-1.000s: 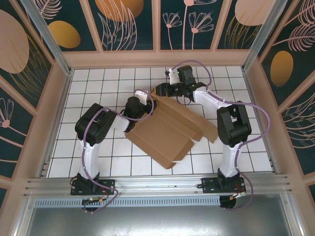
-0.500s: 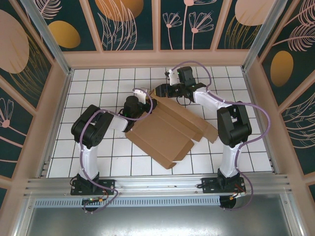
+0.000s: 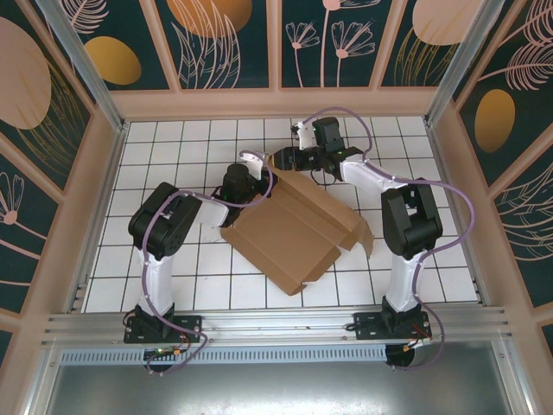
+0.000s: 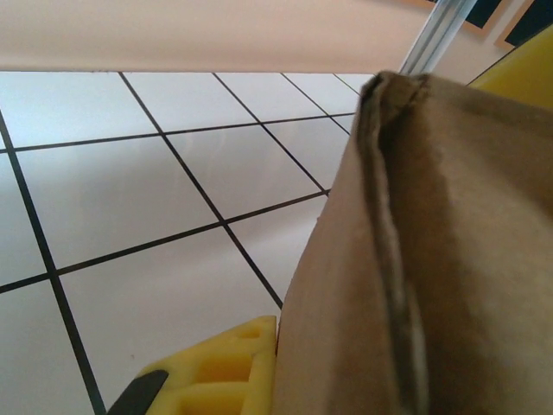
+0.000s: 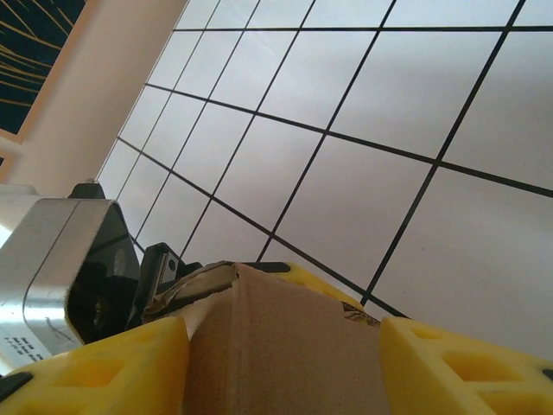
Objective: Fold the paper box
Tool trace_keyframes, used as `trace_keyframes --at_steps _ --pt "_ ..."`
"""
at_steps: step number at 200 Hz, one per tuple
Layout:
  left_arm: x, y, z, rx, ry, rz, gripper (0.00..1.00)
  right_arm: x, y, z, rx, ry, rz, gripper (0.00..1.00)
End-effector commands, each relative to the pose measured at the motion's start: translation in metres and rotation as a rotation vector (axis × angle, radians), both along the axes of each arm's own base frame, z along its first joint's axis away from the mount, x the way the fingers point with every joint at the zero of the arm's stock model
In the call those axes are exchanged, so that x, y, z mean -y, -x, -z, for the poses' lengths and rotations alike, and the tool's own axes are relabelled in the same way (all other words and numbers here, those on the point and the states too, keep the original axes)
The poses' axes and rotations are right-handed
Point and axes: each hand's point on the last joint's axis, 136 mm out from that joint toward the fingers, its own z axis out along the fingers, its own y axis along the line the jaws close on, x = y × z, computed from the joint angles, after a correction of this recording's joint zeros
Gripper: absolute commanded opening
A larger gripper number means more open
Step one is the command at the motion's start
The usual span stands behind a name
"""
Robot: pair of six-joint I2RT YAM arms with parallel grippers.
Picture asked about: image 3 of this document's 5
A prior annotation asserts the brown cardboard box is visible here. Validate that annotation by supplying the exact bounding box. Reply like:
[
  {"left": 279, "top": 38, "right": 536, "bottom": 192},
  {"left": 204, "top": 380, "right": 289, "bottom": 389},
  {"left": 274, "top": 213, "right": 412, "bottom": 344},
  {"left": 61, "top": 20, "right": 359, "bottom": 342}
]
[{"left": 219, "top": 155, "right": 376, "bottom": 298}]

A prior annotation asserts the grey metal sheet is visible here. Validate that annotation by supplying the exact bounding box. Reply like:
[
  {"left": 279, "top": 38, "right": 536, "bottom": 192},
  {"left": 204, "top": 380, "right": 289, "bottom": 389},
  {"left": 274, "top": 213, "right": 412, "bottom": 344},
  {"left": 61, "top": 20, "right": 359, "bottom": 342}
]
[{"left": 23, "top": 339, "right": 535, "bottom": 415}]

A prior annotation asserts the thin black right gripper cable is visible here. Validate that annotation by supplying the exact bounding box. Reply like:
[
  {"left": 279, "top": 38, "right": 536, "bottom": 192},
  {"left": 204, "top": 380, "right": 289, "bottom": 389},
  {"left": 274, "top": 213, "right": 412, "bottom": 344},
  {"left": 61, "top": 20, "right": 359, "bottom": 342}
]
[{"left": 309, "top": 166, "right": 345, "bottom": 186}]

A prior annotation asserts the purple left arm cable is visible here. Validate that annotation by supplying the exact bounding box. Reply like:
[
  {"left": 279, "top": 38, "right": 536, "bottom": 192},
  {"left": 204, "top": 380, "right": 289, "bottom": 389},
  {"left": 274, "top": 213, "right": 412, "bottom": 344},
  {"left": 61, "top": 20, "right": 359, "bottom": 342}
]
[{"left": 142, "top": 150, "right": 277, "bottom": 376}]

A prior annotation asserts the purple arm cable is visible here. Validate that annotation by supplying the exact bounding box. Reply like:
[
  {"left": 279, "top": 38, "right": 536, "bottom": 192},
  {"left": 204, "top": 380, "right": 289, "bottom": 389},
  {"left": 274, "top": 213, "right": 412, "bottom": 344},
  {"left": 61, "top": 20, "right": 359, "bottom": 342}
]
[
  {"left": 142, "top": 150, "right": 277, "bottom": 376},
  {"left": 300, "top": 106, "right": 476, "bottom": 373}
]

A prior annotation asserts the aluminium profile rail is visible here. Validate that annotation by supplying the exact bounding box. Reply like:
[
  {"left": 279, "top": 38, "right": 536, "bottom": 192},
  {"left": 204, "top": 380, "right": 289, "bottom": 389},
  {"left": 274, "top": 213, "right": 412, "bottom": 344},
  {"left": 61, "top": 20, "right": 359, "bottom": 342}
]
[{"left": 41, "top": 305, "right": 513, "bottom": 347}]

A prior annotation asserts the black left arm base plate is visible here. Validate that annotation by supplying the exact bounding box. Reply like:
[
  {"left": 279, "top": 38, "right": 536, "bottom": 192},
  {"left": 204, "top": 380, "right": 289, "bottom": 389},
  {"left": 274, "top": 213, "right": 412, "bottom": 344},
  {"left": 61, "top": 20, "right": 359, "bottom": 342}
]
[{"left": 124, "top": 314, "right": 203, "bottom": 345}]

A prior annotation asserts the aluminium corner post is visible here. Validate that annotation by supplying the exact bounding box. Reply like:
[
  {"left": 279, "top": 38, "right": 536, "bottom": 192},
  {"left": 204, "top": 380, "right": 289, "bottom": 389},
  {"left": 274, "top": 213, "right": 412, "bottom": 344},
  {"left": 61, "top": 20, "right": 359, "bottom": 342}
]
[
  {"left": 424, "top": 0, "right": 507, "bottom": 127},
  {"left": 36, "top": 0, "right": 129, "bottom": 133}
]

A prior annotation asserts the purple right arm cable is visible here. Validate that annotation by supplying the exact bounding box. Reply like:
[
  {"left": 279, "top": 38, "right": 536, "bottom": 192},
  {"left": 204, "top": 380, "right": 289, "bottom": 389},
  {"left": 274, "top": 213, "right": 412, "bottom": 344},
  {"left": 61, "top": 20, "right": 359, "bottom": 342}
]
[{"left": 300, "top": 106, "right": 476, "bottom": 373}]

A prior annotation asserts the grey slotted cable duct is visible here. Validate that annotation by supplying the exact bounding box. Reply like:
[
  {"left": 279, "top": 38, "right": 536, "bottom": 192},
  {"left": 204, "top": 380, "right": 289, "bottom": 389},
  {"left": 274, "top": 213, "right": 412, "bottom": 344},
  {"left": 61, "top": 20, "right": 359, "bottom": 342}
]
[{"left": 60, "top": 343, "right": 389, "bottom": 365}]

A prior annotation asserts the left power wire yellow connector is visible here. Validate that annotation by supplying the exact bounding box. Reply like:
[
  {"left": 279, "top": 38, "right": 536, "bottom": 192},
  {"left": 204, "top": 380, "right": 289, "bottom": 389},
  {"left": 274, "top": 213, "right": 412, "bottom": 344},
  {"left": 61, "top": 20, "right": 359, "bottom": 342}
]
[{"left": 144, "top": 341, "right": 198, "bottom": 360}]

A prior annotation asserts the power wire yellow connector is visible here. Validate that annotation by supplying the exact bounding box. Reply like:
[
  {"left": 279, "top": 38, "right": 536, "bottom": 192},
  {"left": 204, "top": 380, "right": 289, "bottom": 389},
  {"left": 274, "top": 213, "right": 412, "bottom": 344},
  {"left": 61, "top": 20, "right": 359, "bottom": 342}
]
[
  {"left": 144, "top": 341, "right": 198, "bottom": 360},
  {"left": 401, "top": 332, "right": 434, "bottom": 352}
]

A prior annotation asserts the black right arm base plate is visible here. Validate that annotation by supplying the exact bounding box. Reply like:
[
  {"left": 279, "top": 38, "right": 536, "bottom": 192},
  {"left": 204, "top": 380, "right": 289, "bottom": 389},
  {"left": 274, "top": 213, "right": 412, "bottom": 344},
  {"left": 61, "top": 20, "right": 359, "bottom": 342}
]
[{"left": 353, "top": 311, "right": 433, "bottom": 342}]

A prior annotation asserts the right power wire yellow connector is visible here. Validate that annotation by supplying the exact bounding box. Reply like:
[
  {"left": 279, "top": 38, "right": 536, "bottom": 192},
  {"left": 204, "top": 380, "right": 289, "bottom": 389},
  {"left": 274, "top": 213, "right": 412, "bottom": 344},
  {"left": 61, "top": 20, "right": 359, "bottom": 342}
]
[{"left": 401, "top": 332, "right": 434, "bottom": 352}]

